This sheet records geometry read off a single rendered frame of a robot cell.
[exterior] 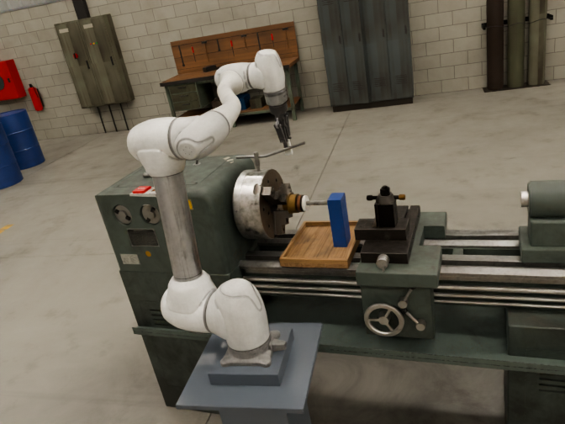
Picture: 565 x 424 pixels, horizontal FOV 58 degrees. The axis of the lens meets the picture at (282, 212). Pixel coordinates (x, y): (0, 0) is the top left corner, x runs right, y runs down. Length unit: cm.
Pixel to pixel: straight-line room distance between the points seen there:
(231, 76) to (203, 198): 50
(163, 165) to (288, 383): 83
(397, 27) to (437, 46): 87
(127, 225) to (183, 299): 68
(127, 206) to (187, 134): 85
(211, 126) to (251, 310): 61
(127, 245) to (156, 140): 90
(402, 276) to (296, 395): 58
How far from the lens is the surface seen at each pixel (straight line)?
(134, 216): 233
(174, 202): 170
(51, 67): 1082
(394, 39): 801
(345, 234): 220
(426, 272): 193
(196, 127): 156
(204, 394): 184
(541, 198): 203
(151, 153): 165
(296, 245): 230
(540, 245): 210
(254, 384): 181
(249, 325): 172
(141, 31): 967
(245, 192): 216
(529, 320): 212
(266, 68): 201
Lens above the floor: 194
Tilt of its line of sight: 23 degrees down
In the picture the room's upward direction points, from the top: 11 degrees counter-clockwise
